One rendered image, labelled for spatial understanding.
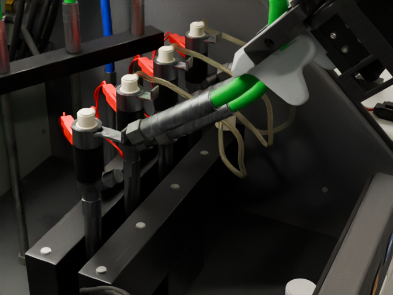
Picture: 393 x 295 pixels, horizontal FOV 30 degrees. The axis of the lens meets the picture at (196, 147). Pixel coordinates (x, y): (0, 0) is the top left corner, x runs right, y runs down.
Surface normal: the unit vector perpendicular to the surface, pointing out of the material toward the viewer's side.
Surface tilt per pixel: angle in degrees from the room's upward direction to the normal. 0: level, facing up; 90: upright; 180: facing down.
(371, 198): 0
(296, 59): 101
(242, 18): 90
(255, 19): 90
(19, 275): 0
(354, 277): 0
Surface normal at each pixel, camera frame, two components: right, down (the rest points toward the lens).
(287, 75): -0.57, 0.57
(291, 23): -0.44, 0.47
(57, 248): 0.02, -0.85
